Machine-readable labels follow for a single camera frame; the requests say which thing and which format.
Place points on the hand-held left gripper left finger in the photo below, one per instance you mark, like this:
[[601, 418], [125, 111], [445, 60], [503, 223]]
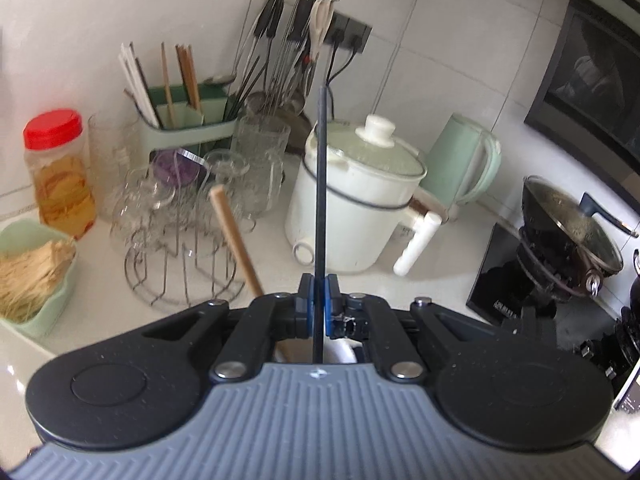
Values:
[[309, 305]]

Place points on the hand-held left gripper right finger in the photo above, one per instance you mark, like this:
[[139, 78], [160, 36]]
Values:
[[331, 305]]

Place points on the thick wooden chopstick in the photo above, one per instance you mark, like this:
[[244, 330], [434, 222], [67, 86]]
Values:
[[235, 230]]

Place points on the row of hanging kitchen utensils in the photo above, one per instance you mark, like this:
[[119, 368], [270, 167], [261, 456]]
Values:
[[280, 50]]

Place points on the white electric cooker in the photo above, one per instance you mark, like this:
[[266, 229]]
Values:
[[350, 230]]

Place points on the textured glass mug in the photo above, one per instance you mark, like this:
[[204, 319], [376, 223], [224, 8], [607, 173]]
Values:
[[262, 160]]

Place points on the cut crystal goblet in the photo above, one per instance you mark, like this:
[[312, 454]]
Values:
[[227, 175]]

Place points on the glass cooker lid white knob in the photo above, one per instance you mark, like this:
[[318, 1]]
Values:
[[375, 157]]

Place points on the purple base glass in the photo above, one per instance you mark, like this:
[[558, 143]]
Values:
[[172, 170]]

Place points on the green electric kettle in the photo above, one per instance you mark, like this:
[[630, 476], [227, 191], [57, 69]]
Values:
[[460, 160]]

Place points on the clear footed glass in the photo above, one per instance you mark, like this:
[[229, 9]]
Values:
[[142, 200]]

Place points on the green utensil holder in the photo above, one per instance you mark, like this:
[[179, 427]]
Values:
[[185, 132]]

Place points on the metal ladle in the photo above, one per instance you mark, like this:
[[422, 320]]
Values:
[[220, 80]]

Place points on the clear glass tumbler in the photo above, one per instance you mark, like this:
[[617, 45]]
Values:
[[112, 150]]

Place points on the brown wooden chopstick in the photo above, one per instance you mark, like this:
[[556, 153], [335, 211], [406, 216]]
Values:
[[194, 82], [186, 80]]

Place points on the green plastic basket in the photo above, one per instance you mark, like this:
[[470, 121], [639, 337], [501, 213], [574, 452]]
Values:
[[55, 305]]

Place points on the dark thin chopstick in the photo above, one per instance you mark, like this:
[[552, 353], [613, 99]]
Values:
[[150, 97]]

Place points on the thin light wooden chopstick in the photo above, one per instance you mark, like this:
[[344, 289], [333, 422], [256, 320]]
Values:
[[166, 85]]

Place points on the white chopstick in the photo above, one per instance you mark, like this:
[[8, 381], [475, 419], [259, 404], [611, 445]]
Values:
[[137, 92]]

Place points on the red lid plastic jar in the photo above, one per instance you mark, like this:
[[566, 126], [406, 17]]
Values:
[[60, 190]]

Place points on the dried yellow noodles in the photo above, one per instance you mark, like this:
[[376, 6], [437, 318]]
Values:
[[30, 275]]

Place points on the black built-in oven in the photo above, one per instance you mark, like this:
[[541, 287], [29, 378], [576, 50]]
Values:
[[595, 70]]

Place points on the black wall power outlet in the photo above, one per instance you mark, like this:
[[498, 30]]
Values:
[[350, 27]]

